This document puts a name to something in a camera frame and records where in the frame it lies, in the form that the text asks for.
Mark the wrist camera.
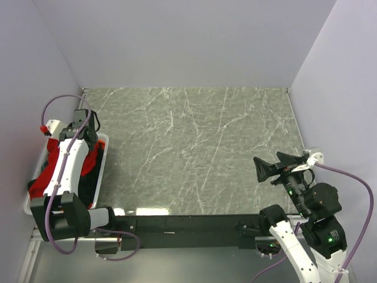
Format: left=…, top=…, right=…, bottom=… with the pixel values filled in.
left=40, top=119, right=67, bottom=139
left=303, top=148, right=324, bottom=166

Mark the black garment in basket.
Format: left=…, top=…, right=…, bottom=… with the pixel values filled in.
left=78, top=148, right=103, bottom=209

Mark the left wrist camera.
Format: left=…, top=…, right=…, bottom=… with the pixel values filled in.
left=40, top=119, right=67, bottom=139

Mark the red polo shirt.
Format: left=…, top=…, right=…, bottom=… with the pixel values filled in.
left=28, top=138, right=104, bottom=199

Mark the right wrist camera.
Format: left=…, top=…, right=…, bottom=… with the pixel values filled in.
left=303, top=148, right=324, bottom=166

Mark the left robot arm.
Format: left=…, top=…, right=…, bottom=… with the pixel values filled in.
left=28, top=109, right=118, bottom=241

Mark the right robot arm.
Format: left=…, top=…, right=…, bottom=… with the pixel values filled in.
left=253, top=149, right=350, bottom=282

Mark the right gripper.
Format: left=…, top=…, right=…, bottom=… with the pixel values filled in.
left=252, top=149, right=310, bottom=215

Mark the aluminium rail frame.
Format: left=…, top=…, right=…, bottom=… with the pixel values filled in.
left=29, top=215, right=301, bottom=242

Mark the white laundry basket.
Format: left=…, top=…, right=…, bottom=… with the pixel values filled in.
left=24, top=132, right=109, bottom=215

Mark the black base beam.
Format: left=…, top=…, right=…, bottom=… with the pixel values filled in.
left=96, top=214, right=272, bottom=251

